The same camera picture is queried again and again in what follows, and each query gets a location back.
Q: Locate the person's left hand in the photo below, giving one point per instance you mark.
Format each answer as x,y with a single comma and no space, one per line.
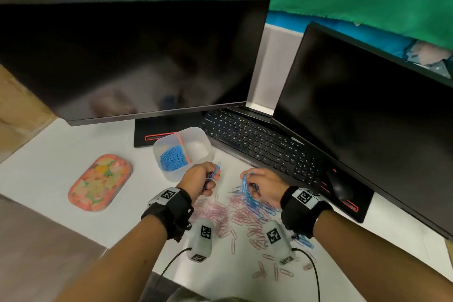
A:
194,181

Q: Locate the person's right hand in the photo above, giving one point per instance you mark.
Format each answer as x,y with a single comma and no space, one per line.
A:
270,186

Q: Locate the heap of sorted blue paperclips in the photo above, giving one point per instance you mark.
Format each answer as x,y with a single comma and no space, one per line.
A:
171,159

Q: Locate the translucent plastic divided container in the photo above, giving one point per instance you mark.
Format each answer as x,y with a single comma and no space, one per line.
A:
200,149

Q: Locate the pile of blue pink paperclips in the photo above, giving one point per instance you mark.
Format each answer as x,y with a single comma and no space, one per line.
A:
240,217

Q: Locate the person's right forearm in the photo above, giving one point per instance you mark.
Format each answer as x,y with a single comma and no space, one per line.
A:
382,263

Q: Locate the person's left forearm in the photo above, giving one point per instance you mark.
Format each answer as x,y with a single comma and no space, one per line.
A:
113,263

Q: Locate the left wristband with marker tags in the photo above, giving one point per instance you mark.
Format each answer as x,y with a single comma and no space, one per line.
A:
170,213

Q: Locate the wristband with marker tags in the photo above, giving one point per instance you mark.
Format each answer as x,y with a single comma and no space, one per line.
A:
170,213
304,213

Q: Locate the black keyboard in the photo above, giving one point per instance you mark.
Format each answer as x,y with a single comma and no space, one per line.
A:
262,146

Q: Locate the right wristband with marker tags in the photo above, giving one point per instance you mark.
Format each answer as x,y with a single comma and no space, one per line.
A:
304,213

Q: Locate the black red-trimmed desk mat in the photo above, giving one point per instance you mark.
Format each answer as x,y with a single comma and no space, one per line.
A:
152,128

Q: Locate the black computer mouse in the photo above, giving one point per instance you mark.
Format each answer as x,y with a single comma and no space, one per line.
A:
339,186

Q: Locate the floral orange tin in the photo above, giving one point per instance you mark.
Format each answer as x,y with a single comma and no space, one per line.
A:
101,183

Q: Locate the black computer monitor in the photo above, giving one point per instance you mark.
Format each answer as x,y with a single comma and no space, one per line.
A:
375,121
134,57

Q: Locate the blue partition panel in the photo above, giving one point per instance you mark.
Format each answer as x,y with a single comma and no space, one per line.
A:
336,31

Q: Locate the brown cardboard sheet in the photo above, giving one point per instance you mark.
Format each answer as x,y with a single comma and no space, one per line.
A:
21,114

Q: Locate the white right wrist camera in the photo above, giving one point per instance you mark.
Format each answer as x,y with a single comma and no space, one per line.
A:
277,241

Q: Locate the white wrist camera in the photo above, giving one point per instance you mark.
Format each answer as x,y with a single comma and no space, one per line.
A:
201,241
277,241

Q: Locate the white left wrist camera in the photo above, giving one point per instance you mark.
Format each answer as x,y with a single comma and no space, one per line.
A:
201,241

